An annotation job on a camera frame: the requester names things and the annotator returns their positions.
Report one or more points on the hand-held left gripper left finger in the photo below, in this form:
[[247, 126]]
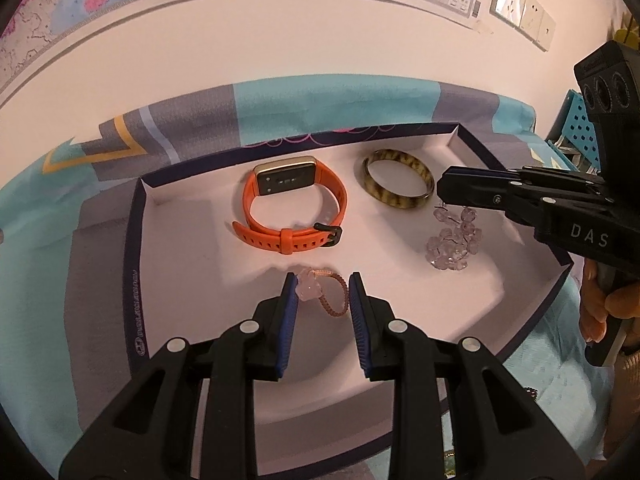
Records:
[[288, 325]]

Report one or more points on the orange smartwatch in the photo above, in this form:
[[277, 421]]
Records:
[[290, 240]]

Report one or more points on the dark blue cardboard box tray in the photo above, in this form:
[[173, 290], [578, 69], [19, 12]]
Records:
[[200, 260]]

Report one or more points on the tortoiseshell bangle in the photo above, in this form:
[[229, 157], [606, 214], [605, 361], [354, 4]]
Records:
[[372, 190]]

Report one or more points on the printed blanket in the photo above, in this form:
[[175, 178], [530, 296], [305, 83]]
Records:
[[60, 260]]

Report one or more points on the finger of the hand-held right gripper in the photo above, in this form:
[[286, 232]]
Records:
[[465, 192], [480, 174]]

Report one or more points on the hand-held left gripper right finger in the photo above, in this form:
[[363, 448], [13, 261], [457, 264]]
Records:
[[359, 325]]

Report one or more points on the person's right hand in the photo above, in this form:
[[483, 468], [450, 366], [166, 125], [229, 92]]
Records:
[[592, 305]]

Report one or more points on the blue perforated basket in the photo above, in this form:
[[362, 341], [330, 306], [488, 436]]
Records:
[[580, 130]]

